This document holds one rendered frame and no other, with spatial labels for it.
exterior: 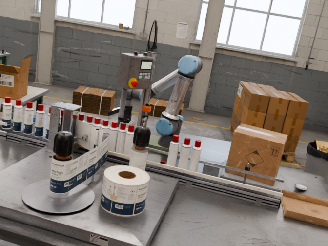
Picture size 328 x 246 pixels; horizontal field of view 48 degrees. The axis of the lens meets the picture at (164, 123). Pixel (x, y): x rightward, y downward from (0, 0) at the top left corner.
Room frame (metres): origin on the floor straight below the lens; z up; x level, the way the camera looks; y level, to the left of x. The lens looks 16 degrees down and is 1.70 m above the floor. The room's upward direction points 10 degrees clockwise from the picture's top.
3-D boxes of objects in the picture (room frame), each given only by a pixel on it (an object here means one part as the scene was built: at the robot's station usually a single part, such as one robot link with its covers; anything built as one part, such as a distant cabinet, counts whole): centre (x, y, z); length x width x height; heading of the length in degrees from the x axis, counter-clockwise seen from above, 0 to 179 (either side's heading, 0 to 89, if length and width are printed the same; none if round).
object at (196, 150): (1.96, -0.21, 0.98); 0.05 x 0.05 x 0.20
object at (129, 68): (2.12, 0.21, 1.38); 0.17 x 0.10 x 0.19; 134
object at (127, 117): (2.44, 0.27, 1.03); 0.09 x 0.08 x 0.12; 88
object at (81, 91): (6.13, 1.24, 0.16); 0.65 x 0.54 x 0.32; 93
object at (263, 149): (2.22, -0.61, 0.99); 0.30 x 0.24 x 0.27; 70
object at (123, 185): (1.48, 0.12, 0.95); 0.20 x 0.20 x 0.14
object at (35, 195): (1.46, 0.40, 0.89); 0.31 x 0.31 x 0.01
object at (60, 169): (1.46, 0.40, 1.04); 0.09 x 0.09 x 0.29
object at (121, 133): (2.04, 0.23, 0.98); 0.05 x 0.05 x 0.20
